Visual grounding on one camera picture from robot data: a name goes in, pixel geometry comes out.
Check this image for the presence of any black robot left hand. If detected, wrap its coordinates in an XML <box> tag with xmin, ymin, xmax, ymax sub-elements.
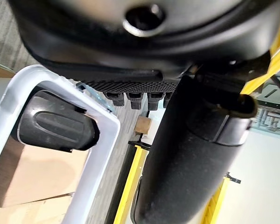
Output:
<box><xmin>8</xmin><ymin>0</ymin><xmax>280</xmax><ymax>224</ymax></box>

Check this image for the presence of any brown cardboard box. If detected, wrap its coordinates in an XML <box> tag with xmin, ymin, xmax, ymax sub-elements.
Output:
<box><xmin>0</xmin><ymin>137</ymin><xmax>92</xmax><ymax>224</ymax></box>

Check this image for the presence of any black sole-shaped part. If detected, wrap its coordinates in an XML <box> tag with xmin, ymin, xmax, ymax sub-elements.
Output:
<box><xmin>16</xmin><ymin>90</ymin><xmax>100</xmax><ymax>154</ymax></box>

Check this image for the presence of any yellow metal shelf rack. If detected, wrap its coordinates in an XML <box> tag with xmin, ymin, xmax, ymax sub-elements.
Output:
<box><xmin>113</xmin><ymin>0</ymin><xmax>280</xmax><ymax>224</ymax></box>

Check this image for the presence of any grey perforated metal panel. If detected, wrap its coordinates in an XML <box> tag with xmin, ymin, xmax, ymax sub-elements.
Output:
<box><xmin>251</xmin><ymin>80</ymin><xmax>280</xmax><ymax>130</ymax></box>

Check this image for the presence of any small brown cardboard block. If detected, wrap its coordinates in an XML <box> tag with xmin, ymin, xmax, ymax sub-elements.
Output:
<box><xmin>134</xmin><ymin>116</ymin><xmax>153</xmax><ymax>135</ymax></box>

